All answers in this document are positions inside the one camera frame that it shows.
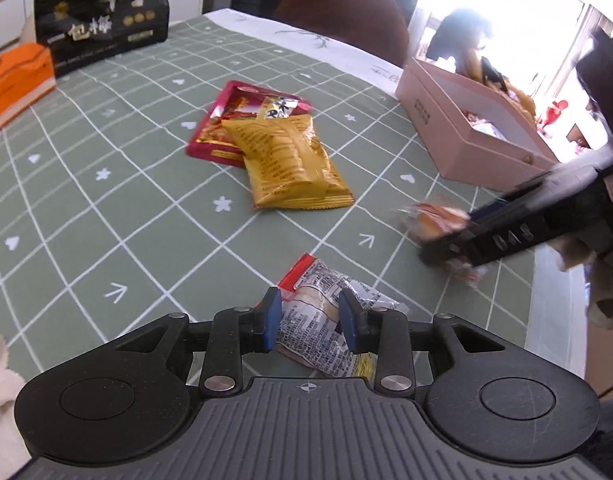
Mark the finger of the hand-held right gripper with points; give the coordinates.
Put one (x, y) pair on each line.
(489, 210)
(436, 255)

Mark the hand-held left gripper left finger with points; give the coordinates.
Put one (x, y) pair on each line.
(271, 325)

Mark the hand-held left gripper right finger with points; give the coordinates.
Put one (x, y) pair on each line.
(349, 327)

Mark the small yellow and red packet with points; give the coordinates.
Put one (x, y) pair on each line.
(316, 330)

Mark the white and red bread packet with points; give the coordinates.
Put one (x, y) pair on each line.
(431, 222)

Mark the pink cardboard box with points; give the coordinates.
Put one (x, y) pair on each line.
(446, 135)

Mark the gold snack packet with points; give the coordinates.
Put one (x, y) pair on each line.
(286, 160)

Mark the dark red spicy snack packet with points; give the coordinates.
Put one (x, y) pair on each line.
(211, 130)

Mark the person's right hand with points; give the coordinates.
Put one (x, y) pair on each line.
(606, 305)

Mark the red toy figure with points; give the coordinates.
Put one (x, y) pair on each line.
(556, 115)

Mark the green grid tablecloth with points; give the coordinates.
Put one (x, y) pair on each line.
(136, 220)

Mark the black and brown plush toy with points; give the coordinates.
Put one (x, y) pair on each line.
(461, 35)

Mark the brown chair back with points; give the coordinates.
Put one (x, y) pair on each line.
(346, 15)

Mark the orange box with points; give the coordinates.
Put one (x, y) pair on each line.
(14, 85)

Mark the large black snack bag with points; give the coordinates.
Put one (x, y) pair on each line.
(96, 15)

